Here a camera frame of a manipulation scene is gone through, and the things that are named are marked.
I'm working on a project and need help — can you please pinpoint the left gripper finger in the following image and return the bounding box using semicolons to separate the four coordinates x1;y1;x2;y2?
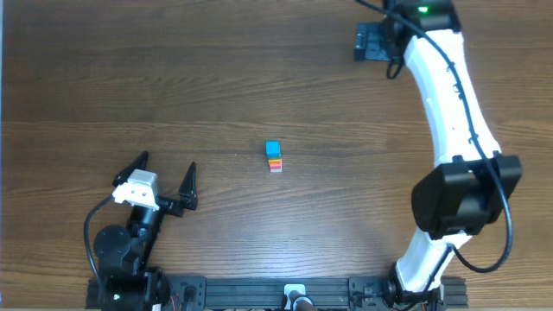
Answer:
177;162;200;213
111;150;150;187

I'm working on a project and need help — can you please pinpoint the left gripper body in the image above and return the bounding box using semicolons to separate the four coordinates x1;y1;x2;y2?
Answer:
155;195;185;219

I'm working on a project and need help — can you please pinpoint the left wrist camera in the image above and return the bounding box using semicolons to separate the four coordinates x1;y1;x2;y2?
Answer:
111;168;159;212

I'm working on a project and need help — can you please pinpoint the mounting rail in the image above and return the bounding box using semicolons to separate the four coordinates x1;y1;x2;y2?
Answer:
85;275;469;311

